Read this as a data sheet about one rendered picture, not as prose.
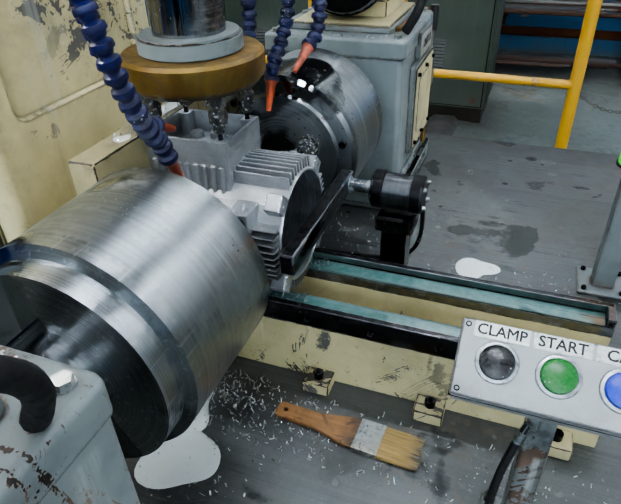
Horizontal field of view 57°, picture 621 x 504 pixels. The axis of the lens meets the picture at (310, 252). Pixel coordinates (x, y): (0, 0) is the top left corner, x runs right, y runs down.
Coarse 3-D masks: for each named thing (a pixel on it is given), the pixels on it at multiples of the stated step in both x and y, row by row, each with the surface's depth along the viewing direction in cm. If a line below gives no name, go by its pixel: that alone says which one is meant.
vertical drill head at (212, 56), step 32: (160, 0) 64; (192, 0) 64; (160, 32) 66; (192, 32) 66; (224, 32) 68; (128, 64) 66; (160, 64) 65; (192, 64) 65; (224, 64) 65; (256, 64) 68; (160, 96) 66; (192, 96) 65; (224, 96) 67; (224, 128) 71
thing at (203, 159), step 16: (176, 112) 80; (192, 112) 81; (176, 128) 81; (192, 128) 82; (208, 128) 82; (240, 128) 80; (256, 128) 78; (176, 144) 73; (192, 144) 72; (208, 144) 72; (224, 144) 71; (240, 144) 75; (256, 144) 79; (192, 160) 74; (208, 160) 73; (224, 160) 72; (240, 160) 75; (192, 176) 75; (208, 176) 74; (224, 176) 73; (224, 192) 74
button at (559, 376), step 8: (552, 360) 48; (560, 360) 48; (544, 368) 48; (552, 368) 48; (560, 368) 47; (568, 368) 47; (544, 376) 48; (552, 376) 47; (560, 376) 47; (568, 376) 47; (576, 376) 47; (544, 384) 47; (552, 384) 47; (560, 384) 47; (568, 384) 47; (576, 384) 47; (552, 392) 47; (560, 392) 47; (568, 392) 47
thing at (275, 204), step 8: (312, 160) 80; (272, 200) 70; (280, 200) 70; (264, 208) 71; (272, 208) 70; (280, 208) 70; (280, 216) 71; (320, 240) 88; (272, 280) 77; (280, 280) 77; (288, 280) 78; (272, 288) 77; (280, 288) 77; (288, 288) 78
